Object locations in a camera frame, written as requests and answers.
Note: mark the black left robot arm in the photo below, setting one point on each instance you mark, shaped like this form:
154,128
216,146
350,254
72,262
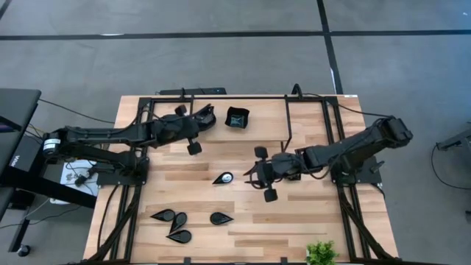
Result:
103,134

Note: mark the black table edge bracket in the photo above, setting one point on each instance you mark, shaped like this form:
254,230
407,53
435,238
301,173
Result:
187,261
283,261

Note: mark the black leaf-shaped mini plate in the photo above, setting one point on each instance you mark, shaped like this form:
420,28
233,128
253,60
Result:
210,118

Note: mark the black power strip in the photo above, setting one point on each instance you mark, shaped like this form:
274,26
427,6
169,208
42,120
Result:
195,91

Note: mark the black teardrop mini plate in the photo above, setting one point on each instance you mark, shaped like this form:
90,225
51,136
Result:
179,221
181,236
219,218
165,215
225,178

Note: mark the green plant white pot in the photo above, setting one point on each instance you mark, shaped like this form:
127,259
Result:
322,252

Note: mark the black desk foot beam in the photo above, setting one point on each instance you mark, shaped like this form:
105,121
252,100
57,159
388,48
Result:
44,187

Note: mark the wooden riser shelf black legs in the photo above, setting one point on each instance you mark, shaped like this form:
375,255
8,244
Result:
265,125

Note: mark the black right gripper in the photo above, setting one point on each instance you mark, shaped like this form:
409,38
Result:
281,167

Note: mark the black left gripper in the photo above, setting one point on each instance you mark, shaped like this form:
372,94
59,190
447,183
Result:
178,127

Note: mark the black computer case white lettering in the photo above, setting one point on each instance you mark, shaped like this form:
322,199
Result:
22,156

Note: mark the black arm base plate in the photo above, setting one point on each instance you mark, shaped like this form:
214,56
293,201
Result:
110,180
368,178

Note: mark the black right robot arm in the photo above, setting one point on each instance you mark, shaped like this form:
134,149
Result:
349,147

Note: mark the black square mini plate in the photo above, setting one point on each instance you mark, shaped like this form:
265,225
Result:
237,117

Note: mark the black device at left edge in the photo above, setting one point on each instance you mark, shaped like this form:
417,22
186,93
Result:
18,105

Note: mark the grey metal stand leg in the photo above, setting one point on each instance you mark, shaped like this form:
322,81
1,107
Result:
458,141

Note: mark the black desk leg caster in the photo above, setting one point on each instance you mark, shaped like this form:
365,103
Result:
23,251

